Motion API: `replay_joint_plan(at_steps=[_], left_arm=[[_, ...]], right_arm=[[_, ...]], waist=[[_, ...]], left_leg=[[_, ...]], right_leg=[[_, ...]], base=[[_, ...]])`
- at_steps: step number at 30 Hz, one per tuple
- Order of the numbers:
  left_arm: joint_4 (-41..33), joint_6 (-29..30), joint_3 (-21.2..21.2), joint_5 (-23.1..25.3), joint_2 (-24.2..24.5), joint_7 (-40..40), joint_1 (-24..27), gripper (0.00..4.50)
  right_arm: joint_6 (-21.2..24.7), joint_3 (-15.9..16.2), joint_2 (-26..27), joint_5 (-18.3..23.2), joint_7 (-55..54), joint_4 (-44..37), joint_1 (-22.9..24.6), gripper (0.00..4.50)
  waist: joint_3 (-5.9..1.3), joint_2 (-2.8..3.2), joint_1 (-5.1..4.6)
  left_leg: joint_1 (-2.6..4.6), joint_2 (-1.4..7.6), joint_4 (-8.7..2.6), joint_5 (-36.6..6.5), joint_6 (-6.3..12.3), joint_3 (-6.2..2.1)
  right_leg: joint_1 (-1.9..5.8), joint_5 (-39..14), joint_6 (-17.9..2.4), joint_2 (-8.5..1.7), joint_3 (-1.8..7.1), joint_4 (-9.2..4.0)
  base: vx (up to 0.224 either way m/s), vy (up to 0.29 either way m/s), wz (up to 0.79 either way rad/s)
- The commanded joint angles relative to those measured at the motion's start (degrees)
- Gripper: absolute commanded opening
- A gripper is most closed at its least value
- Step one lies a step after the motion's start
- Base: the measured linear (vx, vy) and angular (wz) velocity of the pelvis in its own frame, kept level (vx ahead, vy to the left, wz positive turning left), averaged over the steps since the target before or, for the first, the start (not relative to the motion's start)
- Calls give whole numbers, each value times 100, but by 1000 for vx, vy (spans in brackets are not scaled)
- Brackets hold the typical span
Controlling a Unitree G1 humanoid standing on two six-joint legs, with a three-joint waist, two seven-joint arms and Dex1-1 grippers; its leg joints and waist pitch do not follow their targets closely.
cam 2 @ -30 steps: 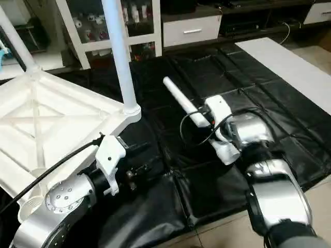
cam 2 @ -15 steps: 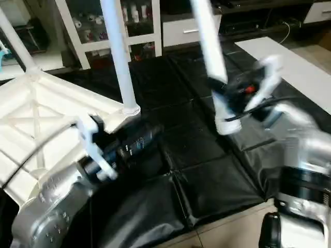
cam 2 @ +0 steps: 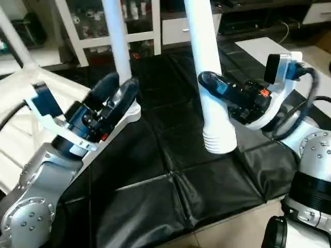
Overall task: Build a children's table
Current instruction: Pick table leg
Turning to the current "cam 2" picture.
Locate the white drawer cabinet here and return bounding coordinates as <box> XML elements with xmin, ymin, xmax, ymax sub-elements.
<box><xmin>161</xmin><ymin>13</ymin><xmax>223</xmax><ymax>46</ymax></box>
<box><xmin>303</xmin><ymin>3</ymin><xmax>331</xmax><ymax>25</ymax></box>
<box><xmin>54</xmin><ymin>0</ymin><xmax>162</xmax><ymax>68</ymax></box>

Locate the white flat panel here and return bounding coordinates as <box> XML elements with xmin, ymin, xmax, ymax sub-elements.
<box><xmin>235</xmin><ymin>36</ymin><xmax>311</xmax><ymax>70</ymax></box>

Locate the white plastic table top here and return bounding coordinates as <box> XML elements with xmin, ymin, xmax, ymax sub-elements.
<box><xmin>0</xmin><ymin>67</ymin><xmax>143</xmax><ymax>194</ymax></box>

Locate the white plastic table leg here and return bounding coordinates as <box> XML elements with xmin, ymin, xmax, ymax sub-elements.
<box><xmin>184</xmin><ymin>0</ymin><xmax>238</xmax><ymax>156</ymax></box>
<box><xmin>101</xmin><ymin>0</ymin><xmax>134</xmax><ymax>86</ymax></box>
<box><xmin>0</xmin><ymin>8</ymin><xmax>38</xmax><ymax>70</ymax></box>

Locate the black work mat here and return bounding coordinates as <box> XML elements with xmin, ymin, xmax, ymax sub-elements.
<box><xmin>52</xmin><ymin>49</ymin><xmax>331</xmax><ymax>248</ymax></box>

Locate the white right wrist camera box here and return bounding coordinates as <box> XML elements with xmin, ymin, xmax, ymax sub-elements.
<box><xmin>243</xmin><ymin>52</ymin><xmax>307</xmax><ymax>131</ymax></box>

